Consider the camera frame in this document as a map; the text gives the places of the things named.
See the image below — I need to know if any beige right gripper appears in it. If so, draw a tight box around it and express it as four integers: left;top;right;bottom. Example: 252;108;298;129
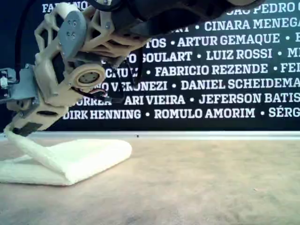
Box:
7;99;68;137

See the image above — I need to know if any pale yellow cloth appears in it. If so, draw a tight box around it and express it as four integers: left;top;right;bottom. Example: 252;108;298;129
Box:
0;123;133;188

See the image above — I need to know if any brown felt table mat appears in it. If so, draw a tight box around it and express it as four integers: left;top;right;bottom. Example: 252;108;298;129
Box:
0;138;300;225

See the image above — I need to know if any black banner with white names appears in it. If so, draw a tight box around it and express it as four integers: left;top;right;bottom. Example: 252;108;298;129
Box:
0;0;300;132

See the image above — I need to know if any grey camera mount plate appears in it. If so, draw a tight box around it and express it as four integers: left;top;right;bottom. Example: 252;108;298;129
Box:
4;67;40;118

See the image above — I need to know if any black camera circuit board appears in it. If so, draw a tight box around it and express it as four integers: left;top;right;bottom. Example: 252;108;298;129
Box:
0;67;14;97

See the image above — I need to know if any aluminium back frame rail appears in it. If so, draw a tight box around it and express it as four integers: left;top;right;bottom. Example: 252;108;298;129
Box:
0;130;300;142

